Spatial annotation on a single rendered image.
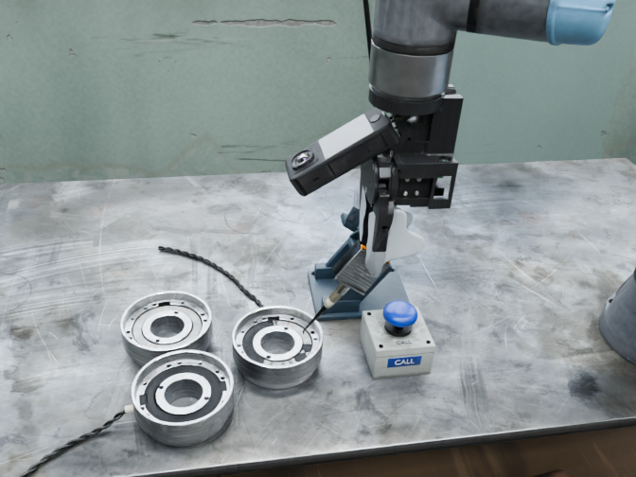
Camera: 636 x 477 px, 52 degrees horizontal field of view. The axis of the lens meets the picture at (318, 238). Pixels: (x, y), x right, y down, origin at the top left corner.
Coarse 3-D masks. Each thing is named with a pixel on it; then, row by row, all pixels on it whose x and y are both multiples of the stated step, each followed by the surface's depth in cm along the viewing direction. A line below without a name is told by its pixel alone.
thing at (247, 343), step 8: (272, 320) 78; (256, 328) 77; (248, 336) 76; (248, 344) 75; (304, 344) 75; (248, 352) 74; (304, 352) 74; (312, 352) 74; (256, 360) 73; (288, 360) 73; (296, 360) 73
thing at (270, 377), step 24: (264, 312) 79; (288, 312) 79; (240, 336) 76; (264, 336) 76; (288, 336) 77; (312, 336) 76; (240, 360) 72; (312, 360) 72; (264, 384) 73; (288, 384) 73
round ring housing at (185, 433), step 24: (168, 360) 71; (192, 360) 72; (216, 360) 71; (168, 384) 69; (192, 384) 70; (168, 408) 66; (192, 408) 66; (216, 408) 67; (168, 432) 64; (192, 432) 64; (216, 432) 67
